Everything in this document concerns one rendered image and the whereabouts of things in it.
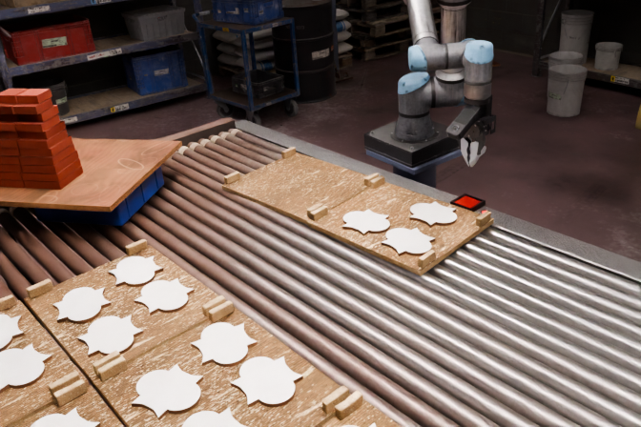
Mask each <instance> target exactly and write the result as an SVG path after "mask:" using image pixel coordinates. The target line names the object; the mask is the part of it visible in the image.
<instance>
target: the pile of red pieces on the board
mask: <svg viewBox="0 0 641 427"><path fill-rule="evenodd" d="M51 97H52V92H51V89H7V90H5V91H2V92H0V187H11V188H32V189H52V190H62V189H63V188H64V187H65V186H67V185H68V184H69V183H71V182H72V181H73V180H75V179H76V178H77V177H78V176H79V175H80V174H82V173H83V169H82V166H81V163H80V159H79V158H78V157H79V156H78V152H77V151H76V150H75V148H74V144H73V143H72V137H71V136H70V135H68V134H67V130H66V125H65V121H60V119H59V115H58V113H59V110H58V107H57V105H53V104H52V99H51Z"/></svg>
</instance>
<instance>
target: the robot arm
mask: <svg viewBox="0 0 641 427"><path fill-rule="evenodd" d="M403 1H404V3H405V4H406V5H407V10H408V16H409V23H410V28H411V35H412V41H413V46H412V47H409V49H408V65H409V68H410V70H411V71H436V72H435V76H429V74H428V73H427V72H413V73H410V74H407V75H405V76H403V77H402V78H401V79H400V80H399V82H398V98H399V118H398V121H397V125H396V128H395V135H396V136H397V137H398V138H400V139H403V140H411V141H415V140H423V139H427V138H429V137H431V136H432V135H433V134H434V133H435V132H434V126H433V123H432V120H431V117H430V114H429V108H440V107H458V106H462V105H465V104H466V106H465V107H464V108H463V110H462V111H461V112H460V113H459V115H458V116H457V117H456V118H455V120H454V121H453V122H452V123H451V124H450V126H449V127H448V128H447V129H446V133H447V135H448V137H450V138H453V139H456V140H457V141H458V144H459V148H460V150H461V152H462V155H463V157H464V159H465V162H466V164H467V165H468V167H473V166H474V165H475V164H476V163H477V161H478V159H479V157H480V156H481V155H482V154H483V153H485V151H486V146H485V143H486V135H488V134H489V130H490V134H492V133H494V132H495V128H496V115H494V114H491V108H492V94H491V78H492V63H493V57H494V53H493V45H492V43H491V42H487V41H484V40H475V39H472V38H467V39H465V21H466V6H467V5H468V4H469V3H470V2H471V0H437V3H438V4H439V5H440V6H441V44H439V40H438V35H437V31H436V26H435V21H434V16H433V11H432V7H431V1H430V0H403ZM491 116H492V117H491ZM493 121H494V129H493V130H492V122H493ZM489 124H490V126H489ZM472 139H473V140H475V141H474V142H472Z"/></svg>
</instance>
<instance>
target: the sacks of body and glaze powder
mask: <svg viewBox="0 0 641 427"><path fill-rule="evenodd" d="M348 15H349V12H347V11H345V10H341V9H336V26H337V33H338V51H339V70H340V69H344V68H347V67H351V66H352V52H348V51H350V50H352V49H353V46H351V45H349V44H347V43H345V42H343V41H344V40H346V39H348V38H349V37H350V36H351V33H350V32H348V31H346V30H348V29H349V28H350V27H351V24H350V23H349V22H348V21H346V20H344V18H345V17H347V16H348ZM245 35H246V44H247V52H248V61H249V69H250V71H251V70H252V60H251V52H250V43H249V34H248V33H247V34H245ZM271 35H272V28H270V29H266V30H259V31H255V32H253V37H254V46H255V56H256V64H257V69H258V70H262V71H269V72H272V73H276V70H275V68H274V66H275V56H274V46H273V38H272V37H271ZM213 37H214V38H216V39H217V40H220V41H223V42H221V43H220V44H219V45H218V46H217V50H219V51H222V54H221V55H220V56H219V57H218V58H217V61H218V67H219V74H220V75H221V76H228V75H232V74H234V75H236V74H239V73H242V72H245V70H244V63H243V54H242V46H241V38H240V34H237V33H231V32H227V31H221V30H217V31H216V32H215V33H213Z"/></svg>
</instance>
